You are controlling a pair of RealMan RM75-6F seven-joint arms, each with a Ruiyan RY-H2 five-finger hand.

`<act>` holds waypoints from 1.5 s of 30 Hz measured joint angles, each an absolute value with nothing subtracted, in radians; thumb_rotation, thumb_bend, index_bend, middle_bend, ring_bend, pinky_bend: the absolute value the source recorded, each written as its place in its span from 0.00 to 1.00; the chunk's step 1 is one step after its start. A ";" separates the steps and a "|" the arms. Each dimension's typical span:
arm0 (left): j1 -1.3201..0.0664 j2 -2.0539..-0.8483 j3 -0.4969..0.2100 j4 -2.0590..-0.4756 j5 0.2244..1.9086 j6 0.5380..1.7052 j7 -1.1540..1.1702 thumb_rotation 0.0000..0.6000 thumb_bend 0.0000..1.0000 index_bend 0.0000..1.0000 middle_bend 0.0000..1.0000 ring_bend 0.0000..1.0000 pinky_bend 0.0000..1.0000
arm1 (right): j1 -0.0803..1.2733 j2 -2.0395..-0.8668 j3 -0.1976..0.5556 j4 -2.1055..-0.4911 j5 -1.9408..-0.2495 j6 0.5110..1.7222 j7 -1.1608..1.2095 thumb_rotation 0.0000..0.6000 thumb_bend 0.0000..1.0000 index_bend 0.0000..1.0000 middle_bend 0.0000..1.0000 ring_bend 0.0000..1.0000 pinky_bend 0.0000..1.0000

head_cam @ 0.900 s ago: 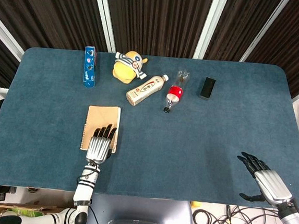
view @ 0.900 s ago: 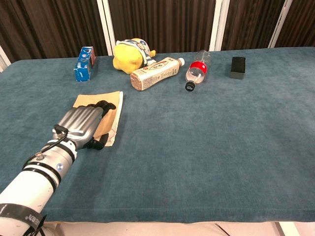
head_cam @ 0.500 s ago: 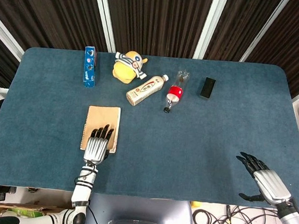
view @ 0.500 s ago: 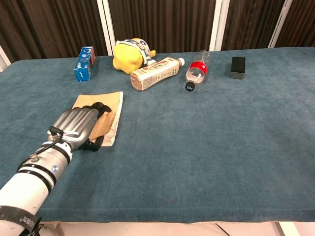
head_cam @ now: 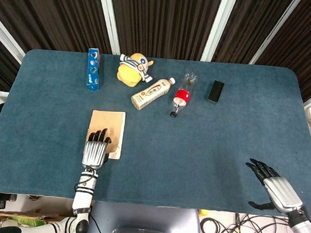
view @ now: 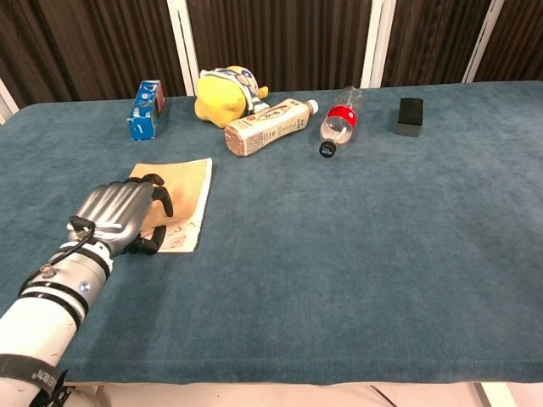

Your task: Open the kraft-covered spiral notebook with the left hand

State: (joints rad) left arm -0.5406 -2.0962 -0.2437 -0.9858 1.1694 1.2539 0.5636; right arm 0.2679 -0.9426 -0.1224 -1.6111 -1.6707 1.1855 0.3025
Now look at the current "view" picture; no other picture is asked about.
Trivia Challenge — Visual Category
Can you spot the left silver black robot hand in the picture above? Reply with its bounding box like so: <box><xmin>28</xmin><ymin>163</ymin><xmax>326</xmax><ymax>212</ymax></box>
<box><xmin>66</xmin><ymin>173</ymin><xmax>175</xmax><ymax>257</ymax></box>

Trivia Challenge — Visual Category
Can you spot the spiral notebook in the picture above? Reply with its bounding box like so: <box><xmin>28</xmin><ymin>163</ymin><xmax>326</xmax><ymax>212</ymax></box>
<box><xmin>128</xmin><ymin>158</ymin><xmax>214</xmax><ymax>254</ymax></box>

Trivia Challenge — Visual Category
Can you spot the blue cookie box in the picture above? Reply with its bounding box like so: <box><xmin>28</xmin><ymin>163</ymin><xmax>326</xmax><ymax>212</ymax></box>
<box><xmin>126</xmin><ymin>79</ymin><xmax>167</xmax><ymax>142</ymax></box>

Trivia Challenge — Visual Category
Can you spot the yellow plush toy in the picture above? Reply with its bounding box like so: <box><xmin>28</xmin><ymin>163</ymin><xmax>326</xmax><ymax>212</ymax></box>
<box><xmin>193</xmin><ymin>64</ymin><xmax>270</xmax><ymax>129</ymax></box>

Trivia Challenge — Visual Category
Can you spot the beige milk tea bottle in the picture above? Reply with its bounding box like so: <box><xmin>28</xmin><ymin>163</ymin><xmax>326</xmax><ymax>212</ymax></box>
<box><xmin>224</xmin><ymin>98</ymin><xmax>320</xmax><ymax>158</ymax></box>

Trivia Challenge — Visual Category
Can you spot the blue table cloth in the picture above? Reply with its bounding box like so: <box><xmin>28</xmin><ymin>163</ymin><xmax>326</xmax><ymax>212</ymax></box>
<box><xmin>0</xmin><ymin>80</ymin><xmax>543</xmax><ymax>386</ymax></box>

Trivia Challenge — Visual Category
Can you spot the clear bottle with red label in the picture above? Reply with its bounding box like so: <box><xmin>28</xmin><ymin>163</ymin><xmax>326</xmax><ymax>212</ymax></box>
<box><xmin>318</xmin><ymin>86</ymin><xmax>365</xmax><ymax>159</ymax></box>

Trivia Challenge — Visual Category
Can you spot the black rectangular box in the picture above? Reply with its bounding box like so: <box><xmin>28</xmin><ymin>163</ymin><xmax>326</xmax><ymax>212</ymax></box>
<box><xmin>395</xmin><ymin>98</ymin><xmax>425</xmax><ymax>137</ymax></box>

